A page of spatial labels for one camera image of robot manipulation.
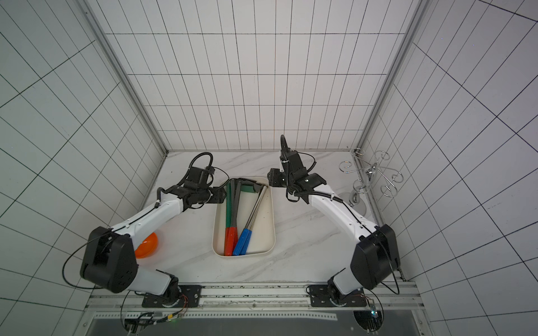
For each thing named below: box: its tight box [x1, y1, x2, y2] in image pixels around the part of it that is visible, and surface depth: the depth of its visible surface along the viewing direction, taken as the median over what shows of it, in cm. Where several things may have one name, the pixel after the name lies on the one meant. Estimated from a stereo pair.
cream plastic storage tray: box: [211, 184, 276, 257], surface depth 91 cm
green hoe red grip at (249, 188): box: [240, 184, 256, 194], surface depth 98 cm
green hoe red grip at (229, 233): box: [224, 180, 234, 256], surface depth 82 cm
